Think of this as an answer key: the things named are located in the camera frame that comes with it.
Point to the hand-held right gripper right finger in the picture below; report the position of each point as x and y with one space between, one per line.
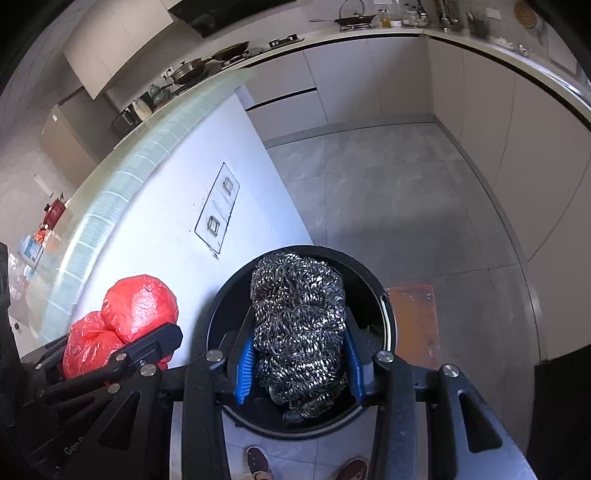
355 369

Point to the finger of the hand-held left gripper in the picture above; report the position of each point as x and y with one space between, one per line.
157 344
44 360

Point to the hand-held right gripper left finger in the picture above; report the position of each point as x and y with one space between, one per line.
244 369

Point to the red plastic bag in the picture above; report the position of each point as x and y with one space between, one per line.
134 304

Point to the black plastic bucket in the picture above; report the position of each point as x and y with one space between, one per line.
221 309

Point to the steel wool scourer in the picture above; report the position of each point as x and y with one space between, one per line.
295 323

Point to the brown wooden stool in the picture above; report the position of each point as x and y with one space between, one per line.
411 318

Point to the person's left shoe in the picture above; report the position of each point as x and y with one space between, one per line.
258 464

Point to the person's shoe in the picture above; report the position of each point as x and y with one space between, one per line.
351 470
258 464

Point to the person's right shoe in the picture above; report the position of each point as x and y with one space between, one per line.
351 470

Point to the blue white pack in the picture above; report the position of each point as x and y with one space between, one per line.
32 251

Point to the red cooking pot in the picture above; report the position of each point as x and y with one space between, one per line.
54 214

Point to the island socket panel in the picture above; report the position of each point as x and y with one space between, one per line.
217 207

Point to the white kitchen island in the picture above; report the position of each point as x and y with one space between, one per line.
175 184

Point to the tall beige cabinet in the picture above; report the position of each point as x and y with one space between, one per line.
69 138

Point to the black toaster oven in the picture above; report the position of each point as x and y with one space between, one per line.
123 121

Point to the white jug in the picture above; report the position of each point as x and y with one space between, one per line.
142 110

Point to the green ceramic jar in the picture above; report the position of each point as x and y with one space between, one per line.
159 96

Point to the grey pot with lid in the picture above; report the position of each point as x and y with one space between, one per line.
189 69

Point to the beige lower kitchen cabinets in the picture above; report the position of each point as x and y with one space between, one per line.
369 78

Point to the beige kitchen cabinets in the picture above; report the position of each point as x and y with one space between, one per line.
369 78
115 50

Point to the beige upper kitchen cabinets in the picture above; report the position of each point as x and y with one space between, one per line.
115 50

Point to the brown frying pan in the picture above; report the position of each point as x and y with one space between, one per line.
231 50

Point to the black gas stove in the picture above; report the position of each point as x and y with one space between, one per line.
284 40

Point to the black range hood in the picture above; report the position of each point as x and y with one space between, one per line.
207 18

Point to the wok with glass lid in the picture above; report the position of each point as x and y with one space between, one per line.
355 19

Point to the row of condiment bottles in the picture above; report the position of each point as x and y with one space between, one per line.
406 18

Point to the kitchen utensil rack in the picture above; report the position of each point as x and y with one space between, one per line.
445 18

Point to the black utensil holder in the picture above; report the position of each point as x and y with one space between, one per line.
478 27

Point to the round beige colander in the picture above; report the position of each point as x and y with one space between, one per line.
525 11

